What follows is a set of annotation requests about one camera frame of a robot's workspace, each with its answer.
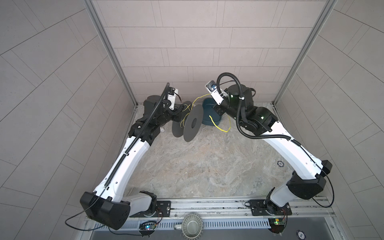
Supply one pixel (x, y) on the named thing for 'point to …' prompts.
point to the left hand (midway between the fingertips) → (186, 103)
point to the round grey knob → (192, 226)
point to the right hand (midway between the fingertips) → (213, 93)
